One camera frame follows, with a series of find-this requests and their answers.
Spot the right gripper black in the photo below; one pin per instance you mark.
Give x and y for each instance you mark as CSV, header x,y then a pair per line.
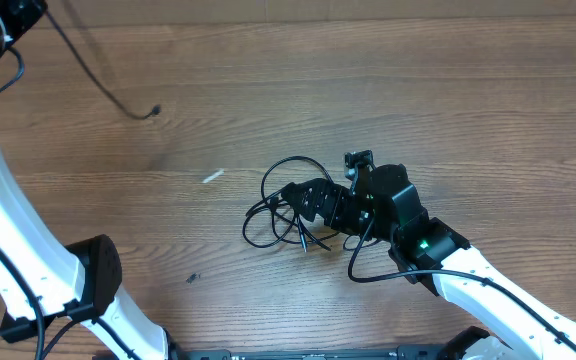
x,y
344,211

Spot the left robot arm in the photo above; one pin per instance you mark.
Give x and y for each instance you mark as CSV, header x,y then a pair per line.
x,y
42,280

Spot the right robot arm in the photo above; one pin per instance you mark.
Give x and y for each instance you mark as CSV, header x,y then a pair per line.
x,y
383,204

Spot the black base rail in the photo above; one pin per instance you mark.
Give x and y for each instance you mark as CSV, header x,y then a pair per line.
x,y
401,352

